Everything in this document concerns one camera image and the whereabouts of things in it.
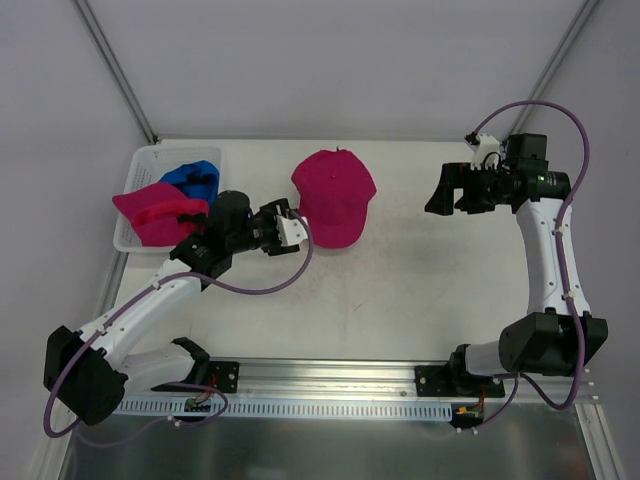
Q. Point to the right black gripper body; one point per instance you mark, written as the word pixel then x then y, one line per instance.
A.
pixel 470 185

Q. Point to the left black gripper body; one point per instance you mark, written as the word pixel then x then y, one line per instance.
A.
pixel 273 228

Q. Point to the pink cap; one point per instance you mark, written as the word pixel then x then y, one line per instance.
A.
pixel 335 189
pixel 160 214

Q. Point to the blue cap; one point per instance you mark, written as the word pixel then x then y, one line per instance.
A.
pixel 197 180

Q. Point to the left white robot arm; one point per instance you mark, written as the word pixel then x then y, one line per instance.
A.
pixel 194 264

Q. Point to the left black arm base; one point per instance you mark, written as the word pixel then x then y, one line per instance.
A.
pixel 221 375

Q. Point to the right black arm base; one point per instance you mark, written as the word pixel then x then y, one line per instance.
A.
pixel 442 381

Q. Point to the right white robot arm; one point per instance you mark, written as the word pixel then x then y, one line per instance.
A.
pixel 558 334

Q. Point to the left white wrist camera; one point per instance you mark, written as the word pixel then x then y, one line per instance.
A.
pixel 292 229

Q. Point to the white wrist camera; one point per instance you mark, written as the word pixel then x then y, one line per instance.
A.
pixel 486 150
pixel 292 229

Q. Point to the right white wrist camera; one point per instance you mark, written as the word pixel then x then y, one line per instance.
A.
pixel 486 150

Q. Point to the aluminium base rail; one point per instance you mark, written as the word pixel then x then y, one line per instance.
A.
pixel 325 375

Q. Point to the right aluminium frame post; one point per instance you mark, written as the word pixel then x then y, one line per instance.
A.
pixel 570 38

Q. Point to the white slotted cable duct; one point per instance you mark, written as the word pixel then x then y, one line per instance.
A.
pixel 287 408

